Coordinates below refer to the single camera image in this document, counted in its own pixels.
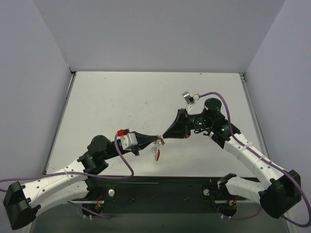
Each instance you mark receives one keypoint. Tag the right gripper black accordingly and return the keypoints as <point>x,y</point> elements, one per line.
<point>183,124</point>

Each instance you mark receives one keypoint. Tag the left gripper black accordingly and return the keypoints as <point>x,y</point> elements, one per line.
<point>135,150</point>

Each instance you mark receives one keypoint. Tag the metal key holder red handle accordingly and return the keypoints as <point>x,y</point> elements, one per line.
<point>156,147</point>

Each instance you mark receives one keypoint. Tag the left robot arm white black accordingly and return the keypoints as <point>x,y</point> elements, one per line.
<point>26,198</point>

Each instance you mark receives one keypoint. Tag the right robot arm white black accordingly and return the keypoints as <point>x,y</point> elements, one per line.
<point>276,189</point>

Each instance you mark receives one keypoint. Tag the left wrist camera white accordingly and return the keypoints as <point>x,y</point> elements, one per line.
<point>128,141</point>

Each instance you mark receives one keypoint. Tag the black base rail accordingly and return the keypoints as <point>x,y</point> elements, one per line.
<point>154,195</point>

